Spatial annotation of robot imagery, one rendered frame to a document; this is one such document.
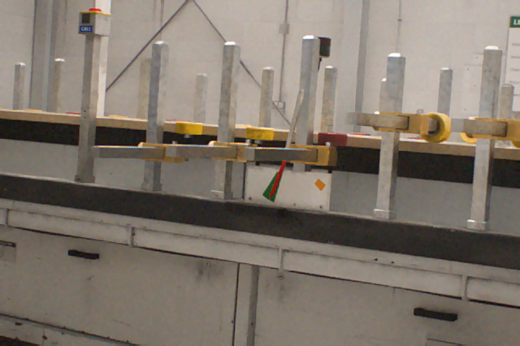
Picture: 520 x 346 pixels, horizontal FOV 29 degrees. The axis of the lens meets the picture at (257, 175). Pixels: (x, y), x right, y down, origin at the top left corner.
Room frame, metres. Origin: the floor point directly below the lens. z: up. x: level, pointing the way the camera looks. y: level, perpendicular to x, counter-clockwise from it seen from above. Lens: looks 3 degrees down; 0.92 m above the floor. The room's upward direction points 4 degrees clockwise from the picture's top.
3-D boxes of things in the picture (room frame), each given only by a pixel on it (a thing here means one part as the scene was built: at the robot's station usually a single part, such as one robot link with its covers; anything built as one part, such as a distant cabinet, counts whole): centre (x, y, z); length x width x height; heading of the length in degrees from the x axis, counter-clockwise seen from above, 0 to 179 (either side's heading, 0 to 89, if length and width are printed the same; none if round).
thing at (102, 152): (2.87, 0.32, 0.81); 0.43 x 0.03 x 0.04; 148
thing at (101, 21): (3.10, 0.53, 1.18); 0.07 x 0.07 x 0.08; 58
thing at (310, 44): (2.70, -0.12, 0.92); 0.04 x 0.04 x 0.48; 58
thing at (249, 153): (2.58, -0.09, 0.84); 0.43 x 0.03 x 0.04; 148
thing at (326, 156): (2.69, -0.14, 0.85); 0.14 x 0.06 x 0.05; 58
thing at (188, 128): (3.04, 0.22, 0.85); 0.08 x 0.08 x 0.11
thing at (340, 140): (2.75, -0.19, 0.85); 0.08 x 0.08 x 0.11
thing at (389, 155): (2.57, -0.33, 0.88); 0.04 x 0.04 x 0.48; 58
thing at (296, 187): (2.69, -0.08, 0.75); 0.26 x 0.01 x 0.10; 58
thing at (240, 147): (2.82, 0.08, 0.84); 0.14 x 0.06 x 0.05; 58
